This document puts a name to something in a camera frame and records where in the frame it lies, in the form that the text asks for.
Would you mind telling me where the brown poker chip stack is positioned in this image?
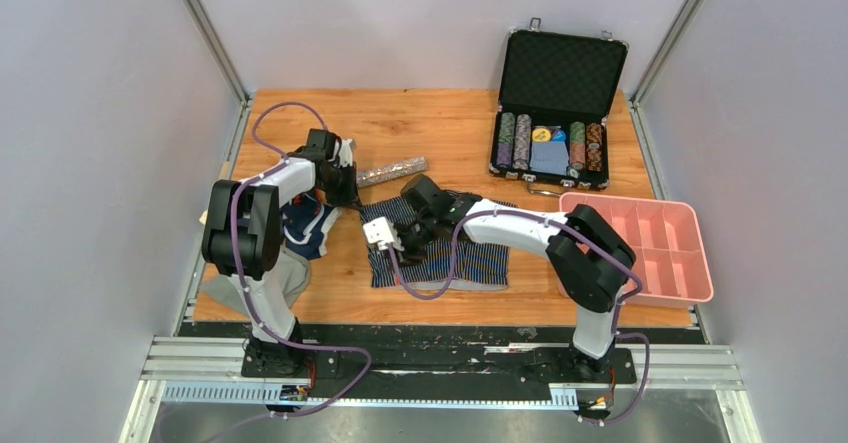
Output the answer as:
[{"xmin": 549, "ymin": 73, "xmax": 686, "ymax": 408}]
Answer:
[{"xmin": 586, "ymin": 123, "xmax": 603, "ymax": 172}]

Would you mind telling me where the pink compartment tray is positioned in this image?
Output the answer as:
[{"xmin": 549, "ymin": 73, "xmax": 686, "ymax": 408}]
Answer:
[{"xmin": 559, "ymin": 193, "xmax": 714, "ymax": 308}]

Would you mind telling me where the grey cloth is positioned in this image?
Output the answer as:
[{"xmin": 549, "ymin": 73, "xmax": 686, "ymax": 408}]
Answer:
[{"xmin": 201, "ymin": 247, "xmax": 311, "ymax": 316}]

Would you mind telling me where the grey poker chip stack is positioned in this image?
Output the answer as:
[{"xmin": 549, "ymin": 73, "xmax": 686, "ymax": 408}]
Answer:
[{"xmin": 513, "ymin": 114, "xmax": 532, "ymax": 170}]

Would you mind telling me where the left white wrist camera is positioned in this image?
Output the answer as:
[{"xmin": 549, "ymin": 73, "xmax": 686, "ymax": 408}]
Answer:
[{"xmin": 336, "ymin": 139, "xmax": 356, "ymax": 168}]

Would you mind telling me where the yellow dealer button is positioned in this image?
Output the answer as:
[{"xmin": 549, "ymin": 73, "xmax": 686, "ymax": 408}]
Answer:
[{"xmin": 531, "ymin": 126, "xmax": 552, "ymax": 142}]

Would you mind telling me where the blue playing card deck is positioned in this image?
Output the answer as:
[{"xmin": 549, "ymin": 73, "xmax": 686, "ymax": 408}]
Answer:
[{"xmin": 529, "ymin": 141, "xmax": 569, "ymax": 176}]

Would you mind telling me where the navy white orange garment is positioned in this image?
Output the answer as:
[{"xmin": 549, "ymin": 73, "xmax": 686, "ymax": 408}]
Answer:
[{"xmin": 280, "ymin": 190, "xmax": 341, "ymax": 260}]

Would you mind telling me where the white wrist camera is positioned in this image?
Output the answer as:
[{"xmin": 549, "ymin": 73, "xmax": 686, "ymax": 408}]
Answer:
[
  {"xmin": 362, "ymin": 217, "xmax": 403, "ymax": 251},
  {"xmin": 336, "ymin": 139, "xmax": 356, "ymax": 168}
]

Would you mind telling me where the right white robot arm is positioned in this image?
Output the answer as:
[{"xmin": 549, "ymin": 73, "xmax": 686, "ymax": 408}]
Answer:
[{"xmin": 385, "ymin": 175, "xmax": 636, "ymax": 381}]

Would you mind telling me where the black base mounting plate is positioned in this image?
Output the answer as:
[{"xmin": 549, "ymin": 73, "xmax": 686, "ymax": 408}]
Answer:
[{"xmin": 241, "ymin": 324, "xmax": 637, "ymax": 402}]

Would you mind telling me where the navy striped underwear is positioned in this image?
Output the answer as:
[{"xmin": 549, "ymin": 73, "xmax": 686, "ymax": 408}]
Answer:
[{"xmin": 360, "ymin": 196, "xmax": 509, "ymax": 292}]

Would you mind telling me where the glittery silver microphone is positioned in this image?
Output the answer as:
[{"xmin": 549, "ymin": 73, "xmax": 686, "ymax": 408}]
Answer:
[{"xmin": 356, "ymin": 156, "xmax": 429, "ymax": 188}]

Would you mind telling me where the black poker chip case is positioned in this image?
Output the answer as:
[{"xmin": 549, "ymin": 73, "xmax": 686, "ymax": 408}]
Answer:
[{"xmin": 488, "ymin": 18, "xmax": 629, "ymax": 191}]

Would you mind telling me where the purple poker chip stack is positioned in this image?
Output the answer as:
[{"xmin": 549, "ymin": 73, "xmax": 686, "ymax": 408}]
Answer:
[{"xmin": 496, "ymin": 112, "xmax": 516, "ymax": 167}]

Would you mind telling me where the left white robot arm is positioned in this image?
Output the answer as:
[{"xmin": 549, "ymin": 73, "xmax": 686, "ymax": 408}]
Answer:
[{"xmin": 201, "ymin": 129, "xmax": 360, "ymax": 376}]

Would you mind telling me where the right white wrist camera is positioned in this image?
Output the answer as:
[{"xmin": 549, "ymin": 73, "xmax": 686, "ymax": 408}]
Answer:
[{"xmin": 362, "ymin": 217, "xmax": 403, "ymax": 251}]

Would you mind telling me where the green poker chip stack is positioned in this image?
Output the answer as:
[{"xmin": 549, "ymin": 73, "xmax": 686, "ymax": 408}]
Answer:
[{"xmin": 569, "ymin": 121, "xmax": 586, "ymax": 171}]

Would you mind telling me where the aluminium frame rail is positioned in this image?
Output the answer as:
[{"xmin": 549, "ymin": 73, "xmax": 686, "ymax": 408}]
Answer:
[{"xmin": 120, "ymin": 337, "xmax": 762, "ymax": 442}]

